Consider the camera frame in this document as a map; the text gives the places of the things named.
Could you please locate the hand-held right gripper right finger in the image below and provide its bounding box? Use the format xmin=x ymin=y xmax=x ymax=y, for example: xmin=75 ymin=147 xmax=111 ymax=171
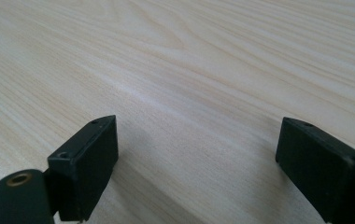
xmin=275 ymin=116 xmax=355 ymax=224

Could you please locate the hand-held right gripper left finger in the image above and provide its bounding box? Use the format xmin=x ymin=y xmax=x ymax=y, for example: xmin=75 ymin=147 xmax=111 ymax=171
xmin=47 ymin=114 xmax=120 ymax=223

